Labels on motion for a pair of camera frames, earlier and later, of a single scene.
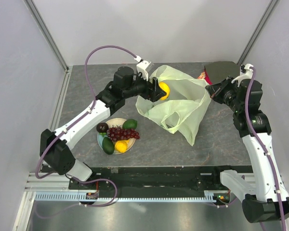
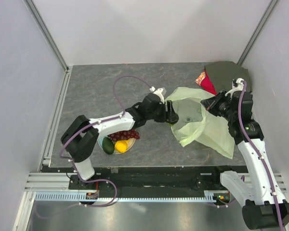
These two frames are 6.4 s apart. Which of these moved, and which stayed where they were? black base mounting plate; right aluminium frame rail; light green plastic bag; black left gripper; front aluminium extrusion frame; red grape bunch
Moved: light green plastic bag; black left gripper
Stayed: right aluminium frame rail; red grape bunch; black base mounting plate; front aluminium extrusion frame
